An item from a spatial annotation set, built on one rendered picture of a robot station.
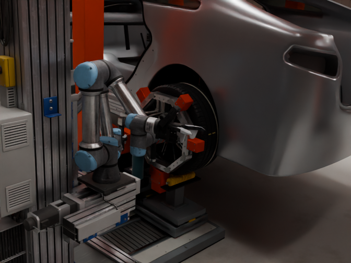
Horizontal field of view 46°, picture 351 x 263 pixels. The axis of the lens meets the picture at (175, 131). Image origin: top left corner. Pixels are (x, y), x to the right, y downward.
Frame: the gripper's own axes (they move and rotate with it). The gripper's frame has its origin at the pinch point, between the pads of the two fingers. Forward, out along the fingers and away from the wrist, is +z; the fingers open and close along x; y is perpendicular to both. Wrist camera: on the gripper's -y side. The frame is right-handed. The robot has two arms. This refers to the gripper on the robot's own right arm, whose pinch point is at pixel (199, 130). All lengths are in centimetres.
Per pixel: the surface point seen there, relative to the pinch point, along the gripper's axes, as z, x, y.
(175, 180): -49, -97, 58
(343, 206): 64, -242, 91
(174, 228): -45, -98, 95
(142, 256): -54, -69, 108
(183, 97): -45, -82, -2
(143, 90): -83, -98, -1
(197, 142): -30, -81, 24
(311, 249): 47, -153, 104
